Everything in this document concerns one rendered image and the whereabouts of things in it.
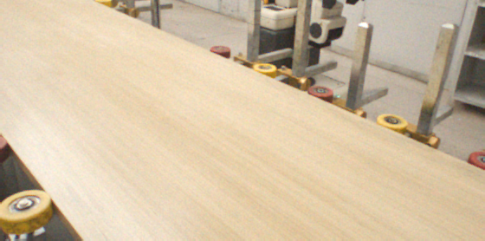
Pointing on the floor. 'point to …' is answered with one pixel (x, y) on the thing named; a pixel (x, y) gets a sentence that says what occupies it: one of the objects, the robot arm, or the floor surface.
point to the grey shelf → (472, 55)
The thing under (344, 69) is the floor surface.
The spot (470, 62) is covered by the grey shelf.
